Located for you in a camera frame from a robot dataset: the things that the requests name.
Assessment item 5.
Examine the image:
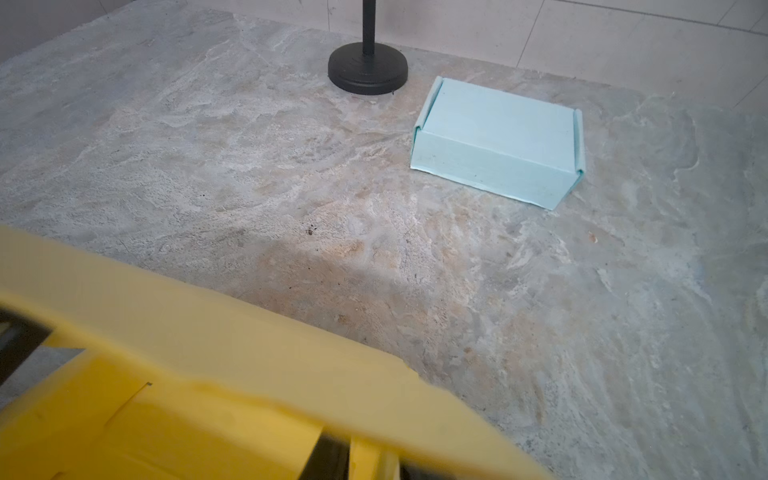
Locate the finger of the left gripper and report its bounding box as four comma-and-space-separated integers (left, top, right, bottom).
0, 310, 51, 384

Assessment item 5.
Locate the light blue paper box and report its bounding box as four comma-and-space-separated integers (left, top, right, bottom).
410, 77, 587, 210

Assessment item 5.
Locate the yellow paper box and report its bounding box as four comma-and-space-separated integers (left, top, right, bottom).
1, 227, 549, 479

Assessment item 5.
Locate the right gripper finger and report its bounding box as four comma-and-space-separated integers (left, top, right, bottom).
298, 434, 350, 480

